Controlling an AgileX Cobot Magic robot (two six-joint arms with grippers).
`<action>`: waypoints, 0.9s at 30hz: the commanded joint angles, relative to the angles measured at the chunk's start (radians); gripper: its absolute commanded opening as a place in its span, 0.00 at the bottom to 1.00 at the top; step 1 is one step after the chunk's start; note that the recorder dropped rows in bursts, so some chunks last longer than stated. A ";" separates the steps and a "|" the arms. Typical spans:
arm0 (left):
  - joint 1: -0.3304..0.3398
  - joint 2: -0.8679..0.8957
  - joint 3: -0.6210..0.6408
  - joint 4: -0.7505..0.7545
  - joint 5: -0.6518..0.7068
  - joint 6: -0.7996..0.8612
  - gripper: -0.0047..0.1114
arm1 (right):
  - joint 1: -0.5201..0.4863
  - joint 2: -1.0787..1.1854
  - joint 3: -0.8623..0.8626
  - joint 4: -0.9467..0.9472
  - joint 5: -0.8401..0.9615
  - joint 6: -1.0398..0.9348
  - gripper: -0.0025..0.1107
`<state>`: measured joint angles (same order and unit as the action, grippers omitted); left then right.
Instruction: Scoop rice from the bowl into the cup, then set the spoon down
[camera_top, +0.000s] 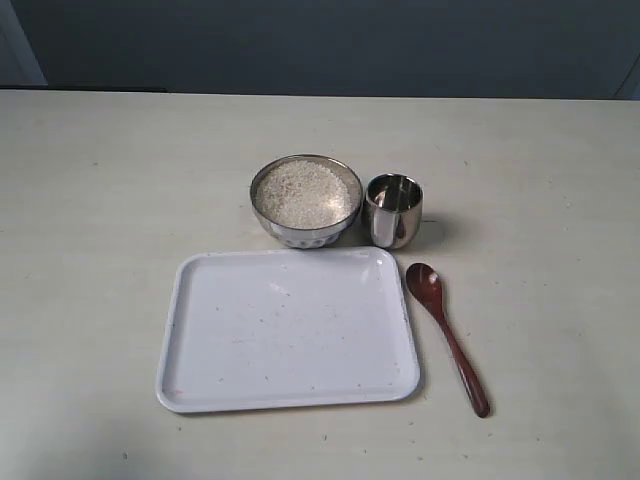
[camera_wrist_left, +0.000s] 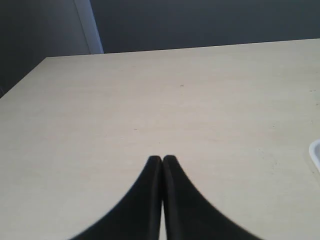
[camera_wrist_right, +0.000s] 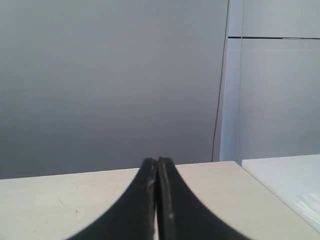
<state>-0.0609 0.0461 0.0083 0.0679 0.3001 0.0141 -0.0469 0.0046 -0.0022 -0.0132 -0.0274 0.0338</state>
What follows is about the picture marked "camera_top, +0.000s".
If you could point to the steel bowl of rice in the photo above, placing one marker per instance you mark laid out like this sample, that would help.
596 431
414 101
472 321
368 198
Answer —
306 201

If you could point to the dark red wooden spoon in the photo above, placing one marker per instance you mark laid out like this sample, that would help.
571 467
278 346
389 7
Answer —
426 286

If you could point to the white plastic tray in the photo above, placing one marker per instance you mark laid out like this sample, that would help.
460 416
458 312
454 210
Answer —
286 328

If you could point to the small steel cup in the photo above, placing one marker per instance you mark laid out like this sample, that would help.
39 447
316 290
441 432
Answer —
392 210

